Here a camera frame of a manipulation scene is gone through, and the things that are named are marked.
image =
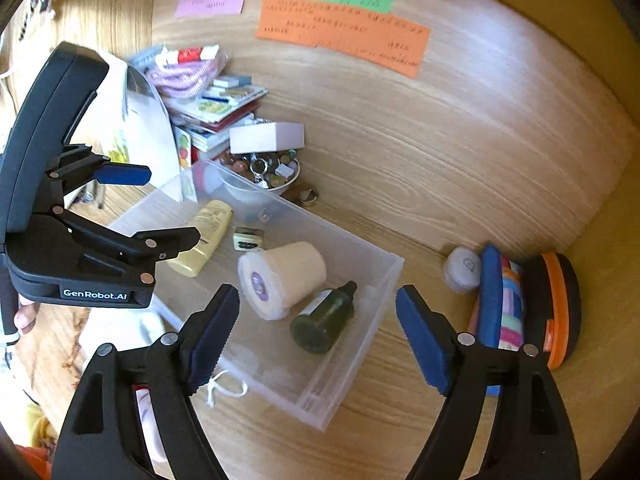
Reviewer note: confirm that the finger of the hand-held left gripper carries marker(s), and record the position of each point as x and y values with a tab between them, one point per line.
165	241
125	174

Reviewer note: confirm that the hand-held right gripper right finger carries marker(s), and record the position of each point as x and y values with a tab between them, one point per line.
422	340

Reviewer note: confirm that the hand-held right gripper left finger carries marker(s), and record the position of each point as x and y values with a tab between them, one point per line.
215	340

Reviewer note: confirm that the wooden desktop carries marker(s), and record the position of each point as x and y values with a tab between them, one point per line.
400	360

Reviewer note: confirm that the person's left hand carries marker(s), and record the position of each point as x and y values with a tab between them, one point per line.
24	317

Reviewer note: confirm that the white paper sheet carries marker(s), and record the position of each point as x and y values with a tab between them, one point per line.
145	135

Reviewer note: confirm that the yellow lotion bottle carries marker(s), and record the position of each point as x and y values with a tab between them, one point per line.
212	222

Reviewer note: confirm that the fruit print carton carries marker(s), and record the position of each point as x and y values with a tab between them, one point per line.
184	155

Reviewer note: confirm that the clear plastic storage box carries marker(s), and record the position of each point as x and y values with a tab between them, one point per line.
280	360

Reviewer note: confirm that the white round jar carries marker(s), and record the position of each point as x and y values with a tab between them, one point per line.
462	270

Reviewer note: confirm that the blue striped pencil case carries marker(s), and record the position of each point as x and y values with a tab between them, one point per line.
492	300

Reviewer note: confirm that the small green black box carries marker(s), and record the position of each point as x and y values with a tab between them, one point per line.
247	239

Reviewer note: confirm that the dark green dropper bottle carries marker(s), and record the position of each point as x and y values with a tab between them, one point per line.
322	317

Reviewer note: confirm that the cream paper roll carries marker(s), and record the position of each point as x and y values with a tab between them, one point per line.
292	270

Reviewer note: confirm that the stack of books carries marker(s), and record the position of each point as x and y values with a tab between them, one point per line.
220	127

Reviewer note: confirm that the pile of beads and rings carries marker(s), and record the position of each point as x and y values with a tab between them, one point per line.
260	167

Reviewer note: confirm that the illustrated book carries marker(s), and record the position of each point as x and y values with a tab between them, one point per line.
225	105

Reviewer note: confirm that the white bowl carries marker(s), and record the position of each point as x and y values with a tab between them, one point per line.
286	187

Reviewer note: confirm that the red white tube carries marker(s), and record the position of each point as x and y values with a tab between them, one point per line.
187	55

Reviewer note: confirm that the small blue white box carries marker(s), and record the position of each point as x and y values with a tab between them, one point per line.
232	81

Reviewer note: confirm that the small white cardboard box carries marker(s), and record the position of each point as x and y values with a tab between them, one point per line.
265	137

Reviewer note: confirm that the orange black round device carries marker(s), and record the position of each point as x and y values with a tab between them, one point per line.
562	305

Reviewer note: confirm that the yellow cloth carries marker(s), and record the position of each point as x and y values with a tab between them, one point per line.
37	430

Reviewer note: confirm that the orange paper note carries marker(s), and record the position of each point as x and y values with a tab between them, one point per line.
345	35

